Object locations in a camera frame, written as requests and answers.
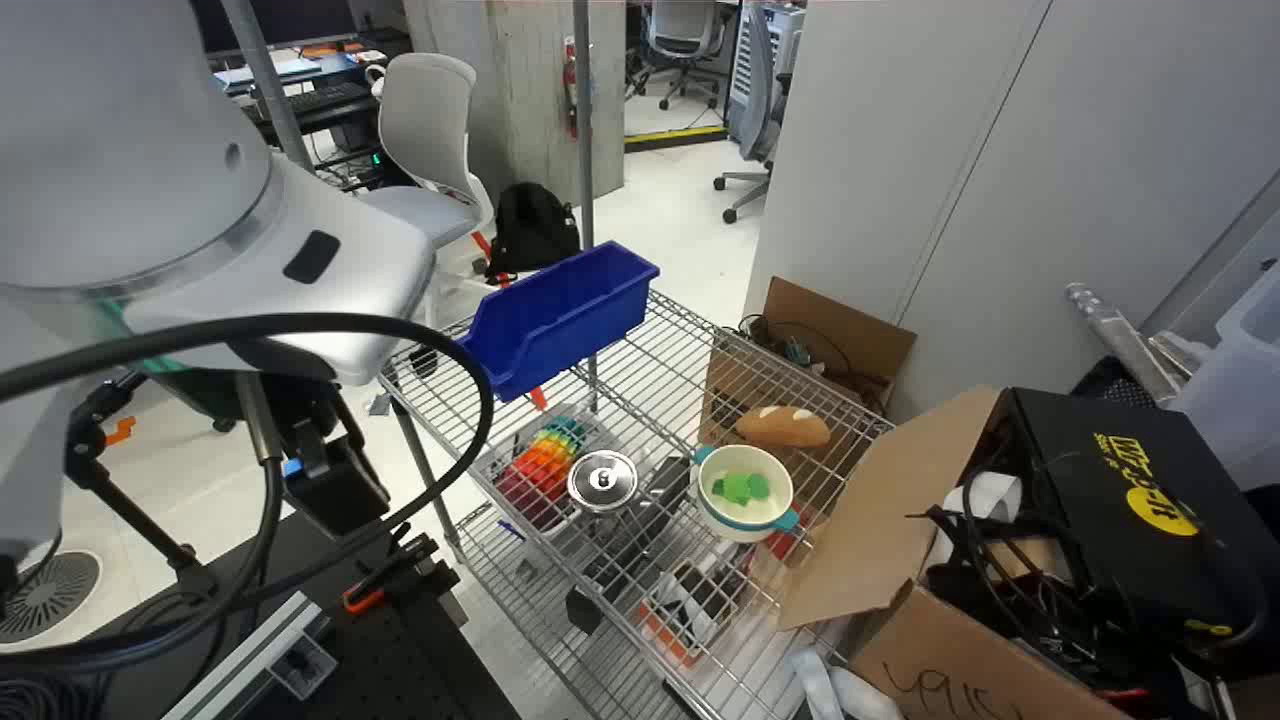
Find black orange clamp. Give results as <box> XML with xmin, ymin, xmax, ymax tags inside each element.
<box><xmin>337</xmin><ymin>526</ymin><xmax>465</xmax><ymax>622</ymax></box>

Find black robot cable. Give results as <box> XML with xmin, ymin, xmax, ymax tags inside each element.
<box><xmin>0</xmin><ymin>307</ymin><xmax>500</xmax><ymax>677</ymax></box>

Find silver metal pot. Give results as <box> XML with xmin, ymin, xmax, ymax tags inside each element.
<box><xmin>570</xmin><ymin>457</ymin><xmax>697</xmax><ymax>554</ymax></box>

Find silver aluminium extrusion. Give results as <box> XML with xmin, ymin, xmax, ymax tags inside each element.
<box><xmin>156</xmin><ymin>587</ymin><xmax>339</xmax><ymax>720</ymax></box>

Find white office chair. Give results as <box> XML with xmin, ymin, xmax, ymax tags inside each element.
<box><xmin>356</xmin><ymin>47</ymin><xmax>500</xmax><ymax>256</ymax></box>

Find brown bread loaf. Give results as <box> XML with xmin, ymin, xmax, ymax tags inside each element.
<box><xmin>731</xmin><ymin>399</ymin><xmax>837</xmax><ymax>457</ymax></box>

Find grey mesh office chair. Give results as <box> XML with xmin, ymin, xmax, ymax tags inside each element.
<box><xmin>708</xmin><ymin>0</ymin><xmax>811</xmax><ymax>227</ymax></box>

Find orange white package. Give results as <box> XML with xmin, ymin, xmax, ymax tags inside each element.
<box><xmin>636</xmin><ymin>566</ymin><xmax>752</xmax><ymax>672</ymax></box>

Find white plastic bottle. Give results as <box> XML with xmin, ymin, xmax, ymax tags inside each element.
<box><xmin>786</xmin><ymin>649</ymin><xmax>908</xmax><ymax>720</ymax></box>

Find small open cardboard box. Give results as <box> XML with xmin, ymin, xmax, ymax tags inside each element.
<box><xmin>697</xmin><ymin>272</ymin><xmax>921</xmax><ymax>461</ymax></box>

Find clear plastic storage tub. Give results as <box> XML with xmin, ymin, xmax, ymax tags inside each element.
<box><xmin>1167</xmin><ymin>256</ymin><xmax>1280</xmax><ymax>498</ymax></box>

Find white bowl teal handles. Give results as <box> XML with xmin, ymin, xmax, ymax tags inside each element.
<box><xmin>683</xmin><ymin>442</ymin><xmax>806</xmax><ymax>547</ymax></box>

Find large open cardboard box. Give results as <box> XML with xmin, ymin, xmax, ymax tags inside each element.
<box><xmin>776</xmin><ymin>384</ymin><xmax>1141</xmax><ymax>720</ymax></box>

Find blue plastic storage bin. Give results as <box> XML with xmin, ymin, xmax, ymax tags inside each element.
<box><xmin>455</xmin><ymin>240</ymin><xmax>662</xmax><ymax>405</ymax></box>

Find black backpack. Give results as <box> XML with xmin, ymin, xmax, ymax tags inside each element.
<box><xmin>488</xmin><ymin>181</ymin><xmax>588</xmax><ymax>280</ymax></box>

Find cluttered background desk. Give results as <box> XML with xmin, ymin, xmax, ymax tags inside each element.
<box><xmin>194</xmin><ymin>30</ymin><xmax>398</xmax><ymax>181</ymax></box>

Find round grey floor base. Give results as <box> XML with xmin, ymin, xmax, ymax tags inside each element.
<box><xmin>0</xmin><ymin>547</ymin><xmax>103</xmax><ymax>649</ymax></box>

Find metal cart post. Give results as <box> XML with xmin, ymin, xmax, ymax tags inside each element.
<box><xmin>569</xmin><ymin>0</ymin><xmax>603</xmax><ymax>420</ymax></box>
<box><xmin>217</xmin><ymin>0</ymin><xmax>468</xmax><ymax>554</ymax></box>

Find black bag yellow logo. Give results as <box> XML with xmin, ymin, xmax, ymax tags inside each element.
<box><xmin>997</xmin><ymin>384</ymin><xmax>1280</xmax><ymax>677</ymax></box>

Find green toy vegetable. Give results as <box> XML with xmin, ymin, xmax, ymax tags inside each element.
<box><xmin>708</xmin><ymin>468</ymin><xmax>776</xmax><ymax>518</ymax></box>

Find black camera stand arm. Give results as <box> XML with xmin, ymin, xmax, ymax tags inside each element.
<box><xmin>59</xmin><ymin>375</ymin><xmax>223</xmax><ymax>607</ymax></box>

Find metal wire shelf cart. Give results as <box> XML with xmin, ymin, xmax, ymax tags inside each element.
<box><xmin>375</xmin><ymin>284</ymin><xmax>900</xmax><ymax>720</ymax></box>

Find silver metal rail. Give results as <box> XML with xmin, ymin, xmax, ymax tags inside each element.
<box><xmin>1062</xmin><ymin>280</ymin><xmax>1192</xmax><ymax>405</ymax></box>

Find silver metal bowl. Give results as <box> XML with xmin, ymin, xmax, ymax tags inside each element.
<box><xmin>564</xmin><ymin>448</ymin><xmax>642</xmax><ymax>518</ymax></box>

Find rainbow coloured stacking toy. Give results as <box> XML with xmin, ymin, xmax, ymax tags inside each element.
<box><xmin>496</xmin><ymin>414</ymin><xmax>595</xmax><ymax>519</ymax></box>

